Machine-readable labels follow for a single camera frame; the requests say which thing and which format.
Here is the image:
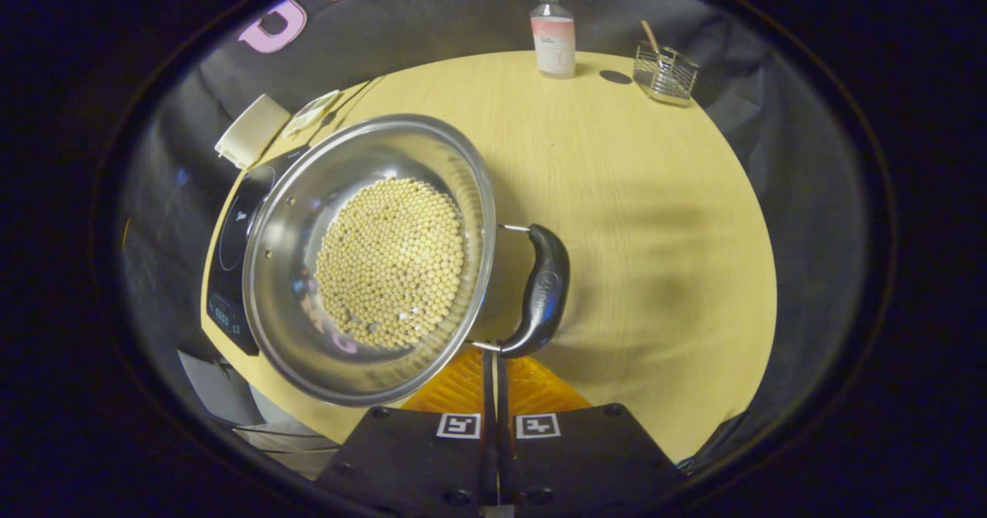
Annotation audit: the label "metal wire holder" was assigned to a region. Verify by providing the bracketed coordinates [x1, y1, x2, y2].
[633, 40, 700, 108]

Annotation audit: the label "pile of soybeans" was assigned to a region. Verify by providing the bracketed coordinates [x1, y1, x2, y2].
[315, 177, 467, 350]

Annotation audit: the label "black induction cooktop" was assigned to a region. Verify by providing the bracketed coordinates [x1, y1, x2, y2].
[202, 146, 311, 357]

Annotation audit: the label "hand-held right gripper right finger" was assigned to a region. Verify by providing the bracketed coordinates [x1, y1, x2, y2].
[497, 355, 684, 518]

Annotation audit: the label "black power cable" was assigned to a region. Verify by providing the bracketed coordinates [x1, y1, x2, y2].
[330, 76, 386, 126]

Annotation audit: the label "white divided dish of beans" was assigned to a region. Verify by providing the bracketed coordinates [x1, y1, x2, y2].
[281, 89, 342, 138]

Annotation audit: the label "white toaster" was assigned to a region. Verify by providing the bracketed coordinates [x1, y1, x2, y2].
[214, 94, 291, 170]

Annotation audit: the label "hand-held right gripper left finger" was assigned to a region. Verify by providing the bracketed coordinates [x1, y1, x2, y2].
[316, 348, 496, 518]

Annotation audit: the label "clear bottle pink label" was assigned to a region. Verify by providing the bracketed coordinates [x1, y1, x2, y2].
[530, 0, 577, 79]

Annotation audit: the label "stainless steel pot black handles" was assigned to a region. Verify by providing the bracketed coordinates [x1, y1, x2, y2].
[243, 113, 571, 408]

